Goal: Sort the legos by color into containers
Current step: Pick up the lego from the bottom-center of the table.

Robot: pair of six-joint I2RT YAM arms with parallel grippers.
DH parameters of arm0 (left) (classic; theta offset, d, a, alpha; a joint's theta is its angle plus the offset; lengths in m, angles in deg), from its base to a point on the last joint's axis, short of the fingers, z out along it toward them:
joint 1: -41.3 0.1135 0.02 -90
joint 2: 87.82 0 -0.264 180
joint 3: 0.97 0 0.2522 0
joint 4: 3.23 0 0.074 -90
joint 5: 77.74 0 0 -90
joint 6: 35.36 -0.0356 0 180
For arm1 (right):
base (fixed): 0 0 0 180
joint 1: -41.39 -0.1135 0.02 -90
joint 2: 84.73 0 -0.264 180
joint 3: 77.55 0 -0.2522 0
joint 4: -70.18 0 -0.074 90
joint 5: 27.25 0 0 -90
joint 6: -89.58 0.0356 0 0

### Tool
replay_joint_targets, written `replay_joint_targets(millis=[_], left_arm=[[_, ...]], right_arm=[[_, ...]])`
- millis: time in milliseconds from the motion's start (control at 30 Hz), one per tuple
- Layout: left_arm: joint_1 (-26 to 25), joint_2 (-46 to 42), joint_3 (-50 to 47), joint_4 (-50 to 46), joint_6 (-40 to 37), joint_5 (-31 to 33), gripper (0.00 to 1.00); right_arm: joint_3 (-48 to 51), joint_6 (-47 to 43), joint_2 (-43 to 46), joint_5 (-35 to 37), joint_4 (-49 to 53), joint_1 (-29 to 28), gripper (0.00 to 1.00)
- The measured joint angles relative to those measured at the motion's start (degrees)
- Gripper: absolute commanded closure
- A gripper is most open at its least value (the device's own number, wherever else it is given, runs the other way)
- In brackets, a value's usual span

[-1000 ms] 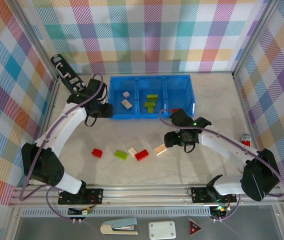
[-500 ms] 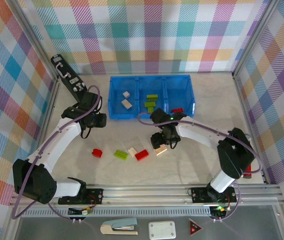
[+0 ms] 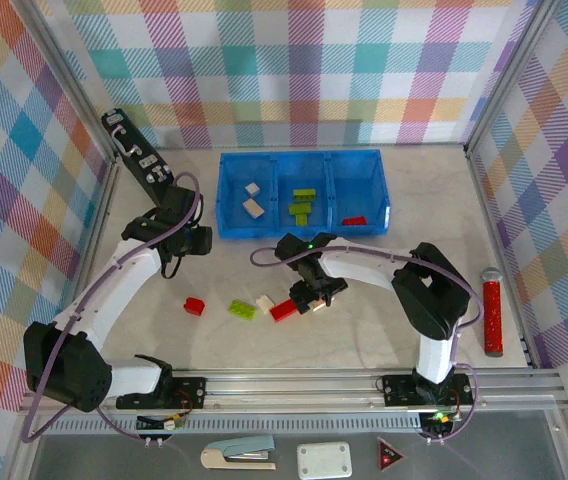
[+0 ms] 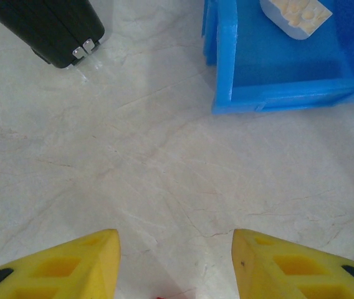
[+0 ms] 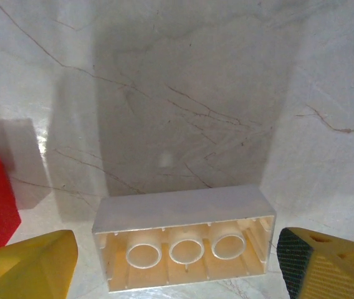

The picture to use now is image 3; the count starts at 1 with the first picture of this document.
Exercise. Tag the aluminium frame post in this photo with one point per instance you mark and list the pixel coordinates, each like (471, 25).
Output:
(511, 75)
(70, 75)

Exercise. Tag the black hard case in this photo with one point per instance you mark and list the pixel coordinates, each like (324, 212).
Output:
(136, 150)

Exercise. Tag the small red lego brick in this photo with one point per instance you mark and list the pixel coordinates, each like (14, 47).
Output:
(194, 306)

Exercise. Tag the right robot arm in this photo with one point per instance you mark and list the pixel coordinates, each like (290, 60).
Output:
(364, 265)

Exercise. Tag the red triangular reflector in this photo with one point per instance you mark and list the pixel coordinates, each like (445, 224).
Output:
(388, 456)

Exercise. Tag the blue three-compartment bin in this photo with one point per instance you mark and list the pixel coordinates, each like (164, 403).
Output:
(359, 190)

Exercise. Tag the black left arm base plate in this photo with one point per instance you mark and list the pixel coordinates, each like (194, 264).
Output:
(189, 392)

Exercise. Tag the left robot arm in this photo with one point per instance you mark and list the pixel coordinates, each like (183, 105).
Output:
(114, 285)

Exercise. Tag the small white lego brick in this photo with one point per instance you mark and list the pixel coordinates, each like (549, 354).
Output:
(264, 303)
(252, 188)

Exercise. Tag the white rectangular plate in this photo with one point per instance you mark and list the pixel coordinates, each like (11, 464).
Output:
(324, 460)

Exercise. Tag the pale blue stapler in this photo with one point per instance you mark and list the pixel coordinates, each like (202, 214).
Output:
(244, 450)

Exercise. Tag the red glitter tube silver cap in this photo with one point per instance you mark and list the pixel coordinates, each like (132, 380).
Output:
(493, 315)

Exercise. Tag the aluminium mounting rail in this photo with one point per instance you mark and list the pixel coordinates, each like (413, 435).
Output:
(289, 390)

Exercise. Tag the grey metal shelf panel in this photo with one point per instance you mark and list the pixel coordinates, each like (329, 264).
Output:
(114, 460)

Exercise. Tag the green lego brick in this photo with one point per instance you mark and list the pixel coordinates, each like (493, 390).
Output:
(298, 208)
(242, 309)
(304, 194)
(302, 220)

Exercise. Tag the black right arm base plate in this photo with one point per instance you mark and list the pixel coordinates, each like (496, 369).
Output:
(399, 390)

